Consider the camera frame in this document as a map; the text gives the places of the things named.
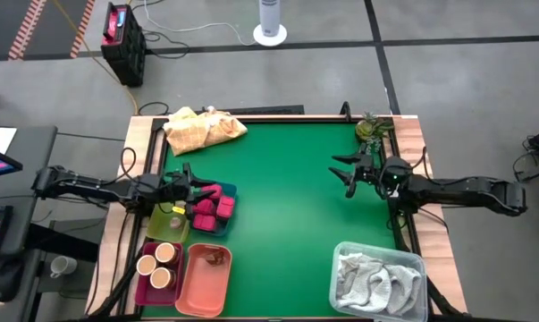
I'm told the magenta plastic tray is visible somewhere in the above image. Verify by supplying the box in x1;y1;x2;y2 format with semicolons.
134;241;185;308

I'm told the white floor cable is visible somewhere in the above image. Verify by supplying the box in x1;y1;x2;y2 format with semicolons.
141;0;257;47

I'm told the salmon orange plastic tray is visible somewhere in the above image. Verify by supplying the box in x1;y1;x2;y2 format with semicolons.
174;242;233;318

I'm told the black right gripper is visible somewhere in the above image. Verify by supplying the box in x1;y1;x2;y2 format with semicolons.
328;153;386;199

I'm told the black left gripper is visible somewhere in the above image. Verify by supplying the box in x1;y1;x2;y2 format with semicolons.
159;163;217;215

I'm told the black battery box red top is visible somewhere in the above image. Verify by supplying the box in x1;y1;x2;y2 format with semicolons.
99;2;147;89

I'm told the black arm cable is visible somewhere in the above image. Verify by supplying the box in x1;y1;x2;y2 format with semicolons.
409;145;430;180
119;146;139;182

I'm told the cardboard spice can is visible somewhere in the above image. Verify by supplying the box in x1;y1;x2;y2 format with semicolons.
155;241;180;265
149;266;176;290
135;253;158;277

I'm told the grey towel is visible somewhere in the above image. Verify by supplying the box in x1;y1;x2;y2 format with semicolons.
335;252;423;314

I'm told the black floor cable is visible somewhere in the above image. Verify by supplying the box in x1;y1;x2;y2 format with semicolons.
141;29;192;60

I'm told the small potted succulent plant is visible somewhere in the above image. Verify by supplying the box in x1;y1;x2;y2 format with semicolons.
355;111;395;153

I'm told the lime green plastic tray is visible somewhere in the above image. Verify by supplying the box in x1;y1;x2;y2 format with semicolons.
146;203;190;244

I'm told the dark grey desk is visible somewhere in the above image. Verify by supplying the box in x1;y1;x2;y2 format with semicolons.
0;124;59;322

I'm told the brown paper packet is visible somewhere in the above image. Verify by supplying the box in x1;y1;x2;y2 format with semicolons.
203;250;226;268

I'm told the red device with blue button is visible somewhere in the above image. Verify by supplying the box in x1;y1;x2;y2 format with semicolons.
100;3;129;47

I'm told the white mug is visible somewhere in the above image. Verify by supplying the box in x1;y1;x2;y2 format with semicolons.
49;255;79;280

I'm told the black computer mouse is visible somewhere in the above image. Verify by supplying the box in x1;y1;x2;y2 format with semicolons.
0;257;25;309

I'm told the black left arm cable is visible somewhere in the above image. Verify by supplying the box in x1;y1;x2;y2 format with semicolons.
119;146;139;182

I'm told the green table mat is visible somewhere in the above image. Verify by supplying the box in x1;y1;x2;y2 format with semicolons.
142;121;398;319

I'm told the teal plastic tray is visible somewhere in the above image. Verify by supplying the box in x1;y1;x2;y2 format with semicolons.
186;181;238;238

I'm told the white tower fan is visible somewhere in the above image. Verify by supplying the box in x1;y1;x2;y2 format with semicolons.
252;0;289;47

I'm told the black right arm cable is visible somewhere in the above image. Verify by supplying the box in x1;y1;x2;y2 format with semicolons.
409;145;430;180

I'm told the yellow checked cloth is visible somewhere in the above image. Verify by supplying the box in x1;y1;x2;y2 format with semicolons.
163;106;248;157

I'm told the clear plastic bin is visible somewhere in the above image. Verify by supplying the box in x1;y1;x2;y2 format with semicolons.
329;241;429;322

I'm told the yellow floor cable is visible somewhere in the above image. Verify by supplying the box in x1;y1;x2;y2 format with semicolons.
52;0;139;115

